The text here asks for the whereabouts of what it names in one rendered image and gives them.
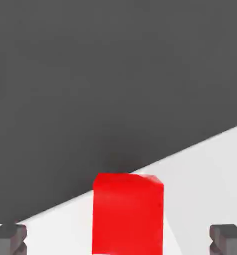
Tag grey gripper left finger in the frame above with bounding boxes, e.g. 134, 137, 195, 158
0, 223, 28, 255

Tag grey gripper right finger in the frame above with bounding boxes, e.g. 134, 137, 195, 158
209, 224, 237, 255

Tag small red cube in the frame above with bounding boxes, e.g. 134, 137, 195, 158
91, 172, 164, 255

